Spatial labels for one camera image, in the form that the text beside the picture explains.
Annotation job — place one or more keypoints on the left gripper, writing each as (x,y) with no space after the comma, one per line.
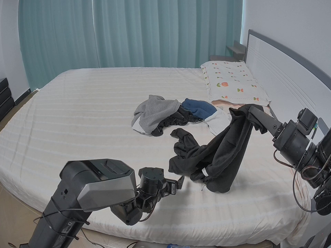
(172,187)

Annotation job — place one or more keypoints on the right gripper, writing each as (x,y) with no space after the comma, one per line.
(291,143)

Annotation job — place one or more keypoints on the black T-shirt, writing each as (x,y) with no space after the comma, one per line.
(225,148)

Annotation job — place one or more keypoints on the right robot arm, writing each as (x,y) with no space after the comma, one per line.
(323,151)

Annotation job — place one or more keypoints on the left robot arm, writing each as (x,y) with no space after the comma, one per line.
(90,182)

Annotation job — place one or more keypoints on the pile of clothes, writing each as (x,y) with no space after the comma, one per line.
(155,107)

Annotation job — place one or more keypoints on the bed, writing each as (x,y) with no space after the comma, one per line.
(90,107)

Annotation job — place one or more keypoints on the white printed pillow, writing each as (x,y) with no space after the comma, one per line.
(232,81)

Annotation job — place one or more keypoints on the grey bedside table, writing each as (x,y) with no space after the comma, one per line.
(238,49)

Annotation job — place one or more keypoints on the blue-green curtain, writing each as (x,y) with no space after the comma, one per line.
(57,30)
(168,22)

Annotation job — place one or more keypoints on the black chest of drawers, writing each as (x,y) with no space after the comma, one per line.
(5,97)

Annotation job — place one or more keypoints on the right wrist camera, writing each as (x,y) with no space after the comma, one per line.
(307,120)

